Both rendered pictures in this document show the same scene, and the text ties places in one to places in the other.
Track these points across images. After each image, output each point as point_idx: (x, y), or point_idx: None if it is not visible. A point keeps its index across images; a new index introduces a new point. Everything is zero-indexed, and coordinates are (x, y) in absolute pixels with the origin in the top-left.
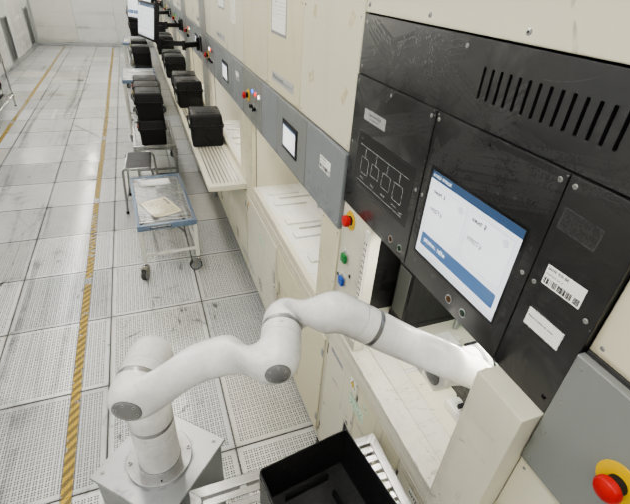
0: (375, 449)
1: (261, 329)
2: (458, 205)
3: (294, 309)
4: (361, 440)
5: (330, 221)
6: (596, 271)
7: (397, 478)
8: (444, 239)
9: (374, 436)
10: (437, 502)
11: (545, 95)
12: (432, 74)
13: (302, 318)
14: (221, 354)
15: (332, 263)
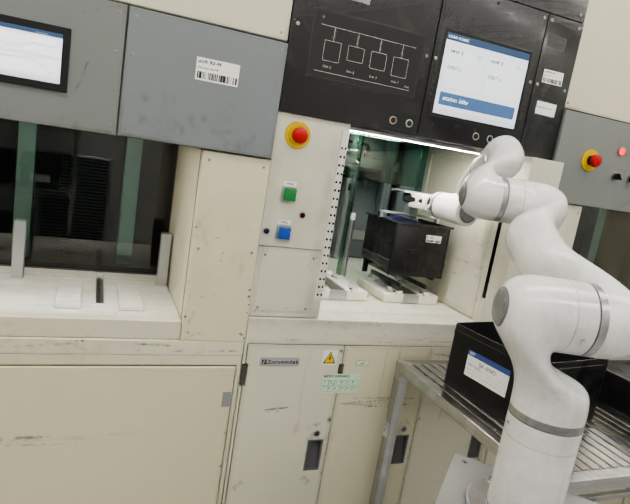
0: (417, 363)
1: (511, 197)
2: (477, 55)
3: (507, 162)
4: (410, 367)
5: (237, 159)
6: (566, 61)
7: (443, 360)
8: (466, 88)
9: (402, 360)
10: None
11: None
12: None
13: (517, 164)
14: (553, 220)
15: (250, 223)
